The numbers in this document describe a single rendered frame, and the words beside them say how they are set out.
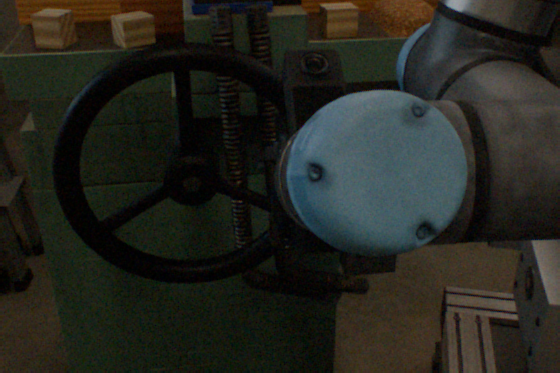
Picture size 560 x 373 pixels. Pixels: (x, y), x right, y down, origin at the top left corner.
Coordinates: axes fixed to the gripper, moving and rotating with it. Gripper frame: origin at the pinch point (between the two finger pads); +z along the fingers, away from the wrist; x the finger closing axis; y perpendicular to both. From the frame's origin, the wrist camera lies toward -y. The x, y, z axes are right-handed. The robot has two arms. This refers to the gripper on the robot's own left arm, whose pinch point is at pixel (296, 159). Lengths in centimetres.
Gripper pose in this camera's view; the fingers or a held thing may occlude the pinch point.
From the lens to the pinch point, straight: 61.8
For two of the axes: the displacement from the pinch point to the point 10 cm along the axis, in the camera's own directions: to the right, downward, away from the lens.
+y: 0.3, 10.0, -0.3
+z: -0.8, 0.3, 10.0
